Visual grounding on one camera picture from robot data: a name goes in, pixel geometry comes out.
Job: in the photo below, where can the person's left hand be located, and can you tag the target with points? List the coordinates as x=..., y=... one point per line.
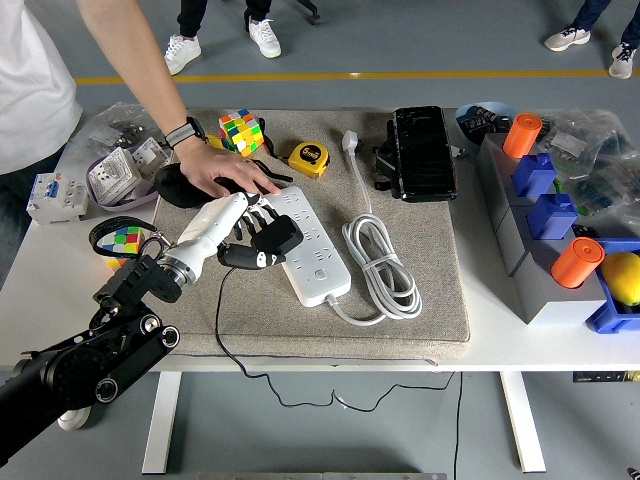
x=215, y=167

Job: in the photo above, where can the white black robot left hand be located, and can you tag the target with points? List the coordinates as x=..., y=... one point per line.
x=210, y=225

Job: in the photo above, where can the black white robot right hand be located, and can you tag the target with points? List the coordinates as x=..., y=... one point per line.
x=635, y=474

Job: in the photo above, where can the black plug adapter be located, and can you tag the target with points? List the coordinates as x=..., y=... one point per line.
x=277, y=235

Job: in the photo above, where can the white power strip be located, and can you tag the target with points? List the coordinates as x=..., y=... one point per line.
x=320, y=280

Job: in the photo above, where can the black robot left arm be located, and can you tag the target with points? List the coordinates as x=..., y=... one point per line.
x=75, y=370

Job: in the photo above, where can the person's left forearm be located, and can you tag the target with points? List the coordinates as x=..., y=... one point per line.
x=125, y=60

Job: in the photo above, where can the yellow tape measure black label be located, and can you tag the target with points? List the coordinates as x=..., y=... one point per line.
x=214, y=142

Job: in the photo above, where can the large colourful puzzle cube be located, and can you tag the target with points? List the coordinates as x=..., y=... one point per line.
x=240, y=132

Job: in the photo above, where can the black grey wristwatch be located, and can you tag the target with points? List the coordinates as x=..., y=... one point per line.
x=182, y=134

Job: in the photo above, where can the black cloth pouch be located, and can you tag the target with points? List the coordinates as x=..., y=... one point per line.
x=172, y=190

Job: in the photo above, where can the small colourful puzzle cube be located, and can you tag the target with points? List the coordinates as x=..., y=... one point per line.
x=125, y=240

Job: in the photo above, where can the yellow tape measure red label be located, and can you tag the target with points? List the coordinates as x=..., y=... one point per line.
x=309, y=159

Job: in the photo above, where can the purple bowl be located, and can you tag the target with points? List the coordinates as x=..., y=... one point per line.
x=112, y=205

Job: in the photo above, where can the black yellow table sticker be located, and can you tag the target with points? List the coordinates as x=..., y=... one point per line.
x=600, y=376

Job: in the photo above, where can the clear bag of screws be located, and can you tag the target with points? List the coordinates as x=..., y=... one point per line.
x=115, y=125

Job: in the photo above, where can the person with white shoes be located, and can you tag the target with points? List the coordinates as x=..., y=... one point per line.
x=182, y=50

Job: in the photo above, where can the white table leg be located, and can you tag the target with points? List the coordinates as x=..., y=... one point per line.
x=522, y=425
x=160, y=425

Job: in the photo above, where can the grey-brown mat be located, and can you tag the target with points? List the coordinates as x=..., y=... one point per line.
x=300, y=320

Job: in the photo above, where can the white circuit breaker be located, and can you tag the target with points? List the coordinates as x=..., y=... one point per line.
x=55, y=200

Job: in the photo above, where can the blue plastic bin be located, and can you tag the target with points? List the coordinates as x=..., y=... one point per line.
x=607, y=317

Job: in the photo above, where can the black chair caster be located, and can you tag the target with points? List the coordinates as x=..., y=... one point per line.
x=314, y=19

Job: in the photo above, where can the grey block base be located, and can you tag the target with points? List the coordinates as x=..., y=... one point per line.
x=550, y=305

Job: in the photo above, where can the yellow lemon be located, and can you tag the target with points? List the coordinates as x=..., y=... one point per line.
x=622, y=277

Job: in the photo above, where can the glossy black flat device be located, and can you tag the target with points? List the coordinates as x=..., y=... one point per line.
x=425, y=150

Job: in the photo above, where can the orange cylinder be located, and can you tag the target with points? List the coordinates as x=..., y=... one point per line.
x=522, y=135
x=577, y=262

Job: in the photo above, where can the light blue bowl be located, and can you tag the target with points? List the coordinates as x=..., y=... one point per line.
x=465, y=135

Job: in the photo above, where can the blue block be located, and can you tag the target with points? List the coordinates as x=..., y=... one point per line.
x=534, y=175
x=552, y=217

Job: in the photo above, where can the green plastic piece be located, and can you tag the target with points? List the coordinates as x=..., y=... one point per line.
x=557, y=185
x=582, y=209

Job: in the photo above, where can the black component packets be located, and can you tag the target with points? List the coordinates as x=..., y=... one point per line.
x=482, y=120

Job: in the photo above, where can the clear bag of parts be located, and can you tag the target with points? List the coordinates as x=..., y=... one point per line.
x=612, y=190
x=585, y=130

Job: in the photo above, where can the person with grey shoes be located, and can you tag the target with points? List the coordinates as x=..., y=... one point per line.
x=567, y=37

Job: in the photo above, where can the white wall socket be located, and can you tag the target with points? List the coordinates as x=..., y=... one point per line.
x=115, y=175
x=150, y=157

